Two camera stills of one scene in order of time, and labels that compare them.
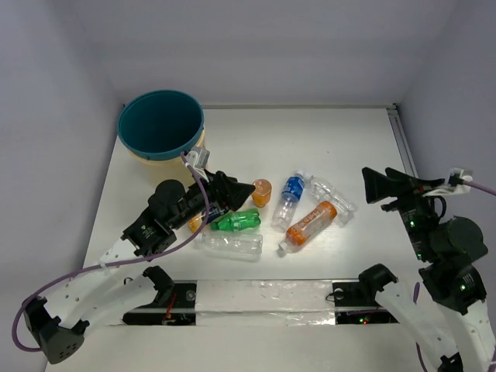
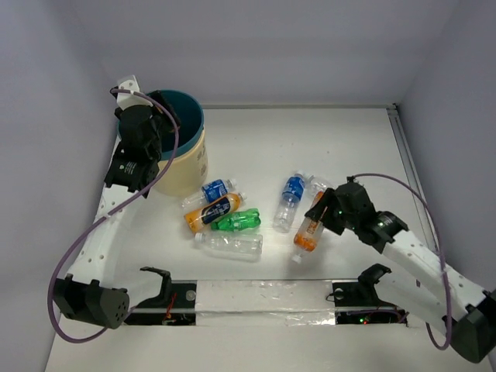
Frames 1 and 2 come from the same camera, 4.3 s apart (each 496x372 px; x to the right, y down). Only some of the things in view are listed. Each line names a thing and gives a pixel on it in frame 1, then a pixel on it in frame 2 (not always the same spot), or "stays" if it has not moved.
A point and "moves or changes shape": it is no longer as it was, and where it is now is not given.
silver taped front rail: x=265 y=302 stays
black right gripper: x=377 y=184 -> x=317 y=209
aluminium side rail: x=403 y=146 stays
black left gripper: x=215 y=190 -> x=162 y=112
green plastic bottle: x=238 y=220 stays
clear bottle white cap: x=247 y=247 stays
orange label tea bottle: x=305 y=229 moves or changes shape
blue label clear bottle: x=291 y=194 stays
